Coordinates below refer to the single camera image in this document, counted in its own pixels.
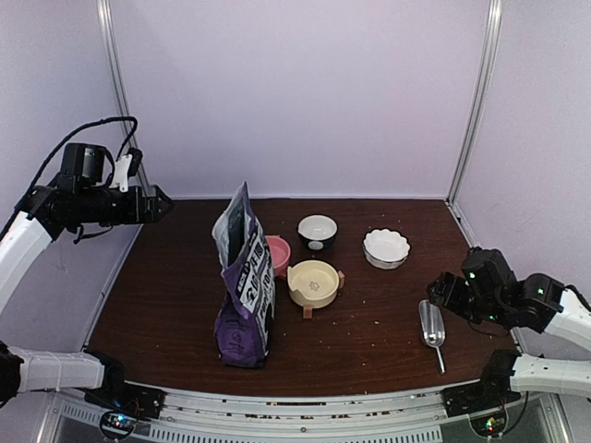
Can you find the purple pet food bag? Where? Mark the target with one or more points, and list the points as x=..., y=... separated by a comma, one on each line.
x=243, y=326

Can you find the metal food scoop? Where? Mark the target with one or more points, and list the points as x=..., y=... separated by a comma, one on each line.
x=433, y=330

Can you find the right aluminium frame post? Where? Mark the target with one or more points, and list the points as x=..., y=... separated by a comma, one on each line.
x=486, y=65

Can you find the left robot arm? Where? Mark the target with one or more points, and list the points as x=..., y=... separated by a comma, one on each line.
x=90, y=188

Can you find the front aluminium rail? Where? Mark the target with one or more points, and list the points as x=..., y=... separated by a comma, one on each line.
x=407, y=416

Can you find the dark blue ceramic bowl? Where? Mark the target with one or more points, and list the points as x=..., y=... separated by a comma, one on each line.
x=317, y=232

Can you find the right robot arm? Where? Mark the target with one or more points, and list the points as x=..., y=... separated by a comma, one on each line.
x=489, y=291

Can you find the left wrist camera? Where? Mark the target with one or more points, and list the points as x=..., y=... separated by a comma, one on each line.
x=126, y=167

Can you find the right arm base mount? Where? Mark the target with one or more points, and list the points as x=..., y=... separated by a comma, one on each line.
x=485, y=401

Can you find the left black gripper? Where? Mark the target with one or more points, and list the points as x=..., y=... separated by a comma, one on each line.
x=136, y=210

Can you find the white scalloped bowl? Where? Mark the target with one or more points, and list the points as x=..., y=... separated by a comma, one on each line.
x=385, y=249

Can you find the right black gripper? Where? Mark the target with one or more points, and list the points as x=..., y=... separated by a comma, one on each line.
x=441, y=284

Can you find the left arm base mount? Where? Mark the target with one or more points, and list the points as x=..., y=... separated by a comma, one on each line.
x=126, y=405

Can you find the cream cat-ear bowl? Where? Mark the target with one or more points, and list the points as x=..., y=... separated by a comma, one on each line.
x=313, y=284

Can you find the aluminium frame post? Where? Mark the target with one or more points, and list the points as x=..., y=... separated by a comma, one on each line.
x=486, y=65
x=107, y=29

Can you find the pink cat-ear bowl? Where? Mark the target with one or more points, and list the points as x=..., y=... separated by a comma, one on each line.
x=280, y=255

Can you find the left aluminium frame post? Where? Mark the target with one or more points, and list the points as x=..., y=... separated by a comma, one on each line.
x=107, y=29

